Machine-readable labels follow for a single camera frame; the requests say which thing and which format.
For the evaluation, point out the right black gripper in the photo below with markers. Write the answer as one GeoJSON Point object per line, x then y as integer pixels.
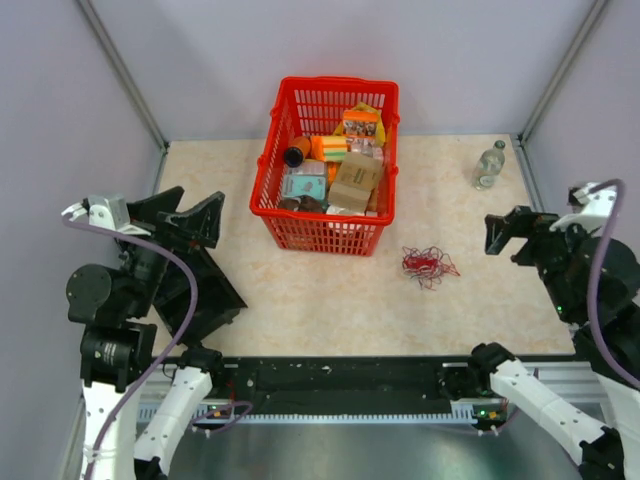
{"type": "Point", "coordinates": [533, 225]}

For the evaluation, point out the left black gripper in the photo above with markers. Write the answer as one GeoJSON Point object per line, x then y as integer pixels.
{"type": "Point", "coordinates": [201, 222]}

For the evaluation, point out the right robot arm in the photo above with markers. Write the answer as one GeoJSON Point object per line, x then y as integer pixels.
{"type": "Point", "coordinates": [591, 281]}

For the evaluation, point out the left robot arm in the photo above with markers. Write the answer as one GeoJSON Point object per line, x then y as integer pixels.
{"type": "Point", "coordinates": [116, 348]}

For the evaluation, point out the clear glass bottle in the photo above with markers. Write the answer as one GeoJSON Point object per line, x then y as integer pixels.
{"type": "Point", "coordinates": [489, 166]}

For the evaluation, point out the black divided tray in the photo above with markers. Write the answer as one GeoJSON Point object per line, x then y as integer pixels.
{"type": "Point", "coordinates": [218, 301]}

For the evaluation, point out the brown wrapped package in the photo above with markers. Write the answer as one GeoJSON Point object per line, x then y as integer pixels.
{"type": "Point", "coordinates": [304, 203]}

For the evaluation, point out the orange black bottle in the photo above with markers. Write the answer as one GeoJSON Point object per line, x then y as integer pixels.
{"type": "Point", "coordinates": [297, 151]}

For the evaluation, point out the teal tissue box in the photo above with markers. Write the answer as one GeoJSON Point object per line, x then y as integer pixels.
{"type": "Point", "coordinates": [310, 178]}

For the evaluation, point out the brown cardboard box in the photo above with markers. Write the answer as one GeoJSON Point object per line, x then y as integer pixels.
{"type": "Point", "coordinates": [355, 181]}

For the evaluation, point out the yellow bag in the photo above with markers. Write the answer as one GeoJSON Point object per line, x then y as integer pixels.
{"type": "Point", "coordinates": [380, 136]}

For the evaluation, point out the pink white packet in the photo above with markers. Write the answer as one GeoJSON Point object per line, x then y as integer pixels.
{"type": "Point", "coordinates": [366, 146]}

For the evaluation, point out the striped sponge pack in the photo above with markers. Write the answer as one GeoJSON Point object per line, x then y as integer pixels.
{"type": "Point", "coordinates": [328, 148]}

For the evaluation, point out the red plastic basket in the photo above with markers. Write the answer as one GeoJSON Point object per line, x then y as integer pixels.
{"type": "Point", "coordinates": [312, 107]}

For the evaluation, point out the orange snack box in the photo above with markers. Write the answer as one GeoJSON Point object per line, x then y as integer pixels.
{"type": "Point", "coordinates": [357, 123]}

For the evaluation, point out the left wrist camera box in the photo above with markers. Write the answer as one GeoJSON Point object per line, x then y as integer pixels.
{"type": "Point", "coordinates": [107, 212]}

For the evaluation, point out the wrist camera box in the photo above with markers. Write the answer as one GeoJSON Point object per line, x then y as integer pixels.
{"type": "Point", "coordinates": [107, 212]}
{"type": "Point", "coordinates": [591, 206]}

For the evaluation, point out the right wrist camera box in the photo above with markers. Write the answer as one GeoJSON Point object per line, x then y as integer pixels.
{"type": "Point", "coordinates": [591, 206]}

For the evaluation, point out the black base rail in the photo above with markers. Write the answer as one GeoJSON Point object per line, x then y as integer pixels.
{"type": "Point", "coordinates": [351, 385]}

